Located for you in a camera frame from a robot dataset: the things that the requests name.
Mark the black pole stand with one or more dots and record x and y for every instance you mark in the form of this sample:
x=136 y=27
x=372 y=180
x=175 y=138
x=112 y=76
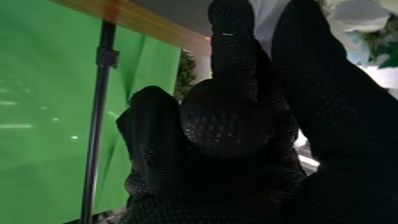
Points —
x=98 y=116

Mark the white flower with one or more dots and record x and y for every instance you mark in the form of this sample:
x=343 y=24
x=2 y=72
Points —
x=358 y=13

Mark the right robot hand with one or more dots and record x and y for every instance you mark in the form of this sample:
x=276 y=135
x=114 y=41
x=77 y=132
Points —
x=237 y=133

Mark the dark mat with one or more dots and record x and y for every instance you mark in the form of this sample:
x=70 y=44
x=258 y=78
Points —
x=171 y=10

